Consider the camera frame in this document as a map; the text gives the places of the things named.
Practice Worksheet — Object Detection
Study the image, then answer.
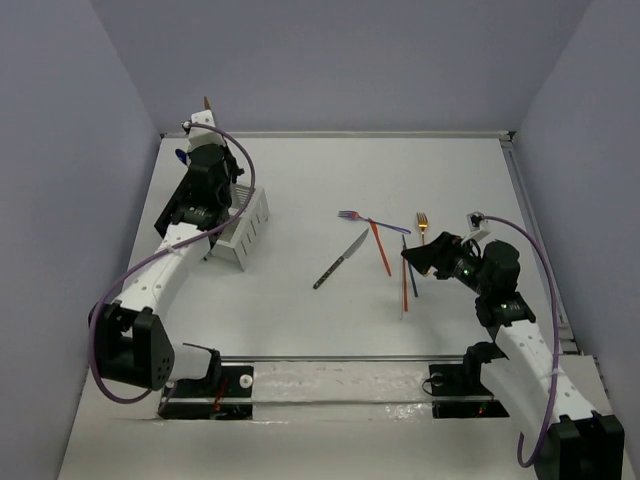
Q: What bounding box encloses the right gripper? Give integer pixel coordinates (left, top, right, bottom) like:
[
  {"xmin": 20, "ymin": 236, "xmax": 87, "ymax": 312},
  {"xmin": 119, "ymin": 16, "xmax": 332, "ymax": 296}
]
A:
[{"xmin": 399, "ymin": 231, "xmax": 490, "ymax": 295}]

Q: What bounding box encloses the purple long spoon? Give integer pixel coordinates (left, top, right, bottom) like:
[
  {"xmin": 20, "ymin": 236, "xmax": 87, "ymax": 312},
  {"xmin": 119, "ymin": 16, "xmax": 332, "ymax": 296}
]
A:
[{"xmin": 174, "ymin": 149, "xmax": 189, "ymax": 166}]

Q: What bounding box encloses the orange-handled knife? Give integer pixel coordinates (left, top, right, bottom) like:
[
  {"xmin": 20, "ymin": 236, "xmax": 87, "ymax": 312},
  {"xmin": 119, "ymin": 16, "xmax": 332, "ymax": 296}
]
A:
[{"xmin": 369, "ymin": 219, "xmax": 392, "ymax": 277}]

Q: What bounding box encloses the black-handled steel knife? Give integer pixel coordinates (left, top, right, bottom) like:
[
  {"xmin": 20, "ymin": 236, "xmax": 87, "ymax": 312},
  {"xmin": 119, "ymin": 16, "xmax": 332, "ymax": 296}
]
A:
[{"xmin": 313, "ymin": 229, "xmax": 369, "ymax": 290}]

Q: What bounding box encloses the iridescent rainbow fork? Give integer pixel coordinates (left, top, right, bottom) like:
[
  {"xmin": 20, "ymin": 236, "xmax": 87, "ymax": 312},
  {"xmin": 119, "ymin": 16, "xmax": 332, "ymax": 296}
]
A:
[{"xmin": 337, "ymin": 210, "xmax": 411, "ymax": 235}]

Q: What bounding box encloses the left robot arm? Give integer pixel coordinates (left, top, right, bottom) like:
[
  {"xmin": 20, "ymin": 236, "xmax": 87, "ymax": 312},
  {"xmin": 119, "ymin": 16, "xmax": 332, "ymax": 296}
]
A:
[{"xmin": 89, "ymin": 143, "xmax": 244, "ymax": 395}]

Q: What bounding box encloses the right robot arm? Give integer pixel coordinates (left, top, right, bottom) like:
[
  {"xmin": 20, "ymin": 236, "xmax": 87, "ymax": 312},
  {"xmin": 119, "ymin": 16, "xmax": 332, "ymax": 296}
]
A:
[{"xmin": 402, "ymin": 232, "xmax": 625, "ymax": 479}]

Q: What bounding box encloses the gold fork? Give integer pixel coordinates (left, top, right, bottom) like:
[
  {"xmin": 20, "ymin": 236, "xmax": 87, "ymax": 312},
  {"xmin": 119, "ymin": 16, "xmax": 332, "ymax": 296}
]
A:
[{"xmin": 416, "ymin": 212, "xmax": 429, "ymax": 245}]

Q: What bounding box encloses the blue chopstick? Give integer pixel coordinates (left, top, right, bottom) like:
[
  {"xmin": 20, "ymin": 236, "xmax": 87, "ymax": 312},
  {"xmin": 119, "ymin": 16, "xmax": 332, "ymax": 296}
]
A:
[{"xmin": 402, "ymin": 234, "xmax": 419, "ymax": 298}]

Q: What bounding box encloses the orange chopstick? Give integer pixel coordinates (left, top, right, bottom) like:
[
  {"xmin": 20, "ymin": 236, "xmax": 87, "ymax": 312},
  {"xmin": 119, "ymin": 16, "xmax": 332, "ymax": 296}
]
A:
[{"xmin": 402, "ymin": 257, "xmax": 409, "ymax": 313}]

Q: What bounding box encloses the black cutlery holder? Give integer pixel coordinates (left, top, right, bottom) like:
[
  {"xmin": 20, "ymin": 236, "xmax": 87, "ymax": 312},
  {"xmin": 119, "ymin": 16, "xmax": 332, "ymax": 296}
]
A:
[{"xmin": 154, "ymin": 174, "xmax": 193, "ymax": 238}]

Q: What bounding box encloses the white cutlery holder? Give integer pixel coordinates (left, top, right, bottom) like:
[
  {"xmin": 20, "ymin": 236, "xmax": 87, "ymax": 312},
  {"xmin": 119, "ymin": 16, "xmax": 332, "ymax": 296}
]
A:
[{"xmin": 208, "ymin": 186, "xmax": 270, "ymax": 270}]

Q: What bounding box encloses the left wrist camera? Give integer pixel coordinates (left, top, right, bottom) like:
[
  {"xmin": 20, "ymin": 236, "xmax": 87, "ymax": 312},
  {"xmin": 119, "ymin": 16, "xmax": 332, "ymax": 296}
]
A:
[{"xmin": 182, "ymin": 108, "xmax": 226, "ymax": 151}]

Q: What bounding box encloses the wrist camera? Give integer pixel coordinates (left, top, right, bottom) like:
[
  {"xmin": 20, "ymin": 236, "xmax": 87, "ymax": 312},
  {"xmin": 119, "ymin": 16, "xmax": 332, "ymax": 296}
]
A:
[
  {"xmin": 462, "ymin": 212, "xmax": 490, "ymax": 243},
  {"xmin": 182, "ymin": 108, "xmax": 226, "ymax": 151}
]

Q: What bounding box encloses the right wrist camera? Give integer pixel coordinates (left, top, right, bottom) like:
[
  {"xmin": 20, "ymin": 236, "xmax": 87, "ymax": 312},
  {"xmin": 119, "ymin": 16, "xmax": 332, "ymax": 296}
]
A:
[{"xmin": 462, "ymin": 212, "xmax": 490, "ymax": 243}]

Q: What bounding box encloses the white table edge rail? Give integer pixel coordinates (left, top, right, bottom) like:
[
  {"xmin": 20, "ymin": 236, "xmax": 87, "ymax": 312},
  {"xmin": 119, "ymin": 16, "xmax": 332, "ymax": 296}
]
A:
[{"xmin": 159, "ymin": 129, "xmax": 516, "ymax": 144}]

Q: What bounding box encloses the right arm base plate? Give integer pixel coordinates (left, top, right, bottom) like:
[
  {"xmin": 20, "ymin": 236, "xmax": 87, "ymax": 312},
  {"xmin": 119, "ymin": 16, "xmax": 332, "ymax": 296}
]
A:
[{"xmin": 421, "ymin": 363, "xmax": 509, "ymax": 419}]

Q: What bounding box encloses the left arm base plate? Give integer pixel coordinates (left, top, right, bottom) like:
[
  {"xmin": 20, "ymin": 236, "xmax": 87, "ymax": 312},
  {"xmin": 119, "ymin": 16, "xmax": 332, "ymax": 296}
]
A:
[{"xmin": 157, "ymin": 363, "xmax": 254, "ymax": 421}]

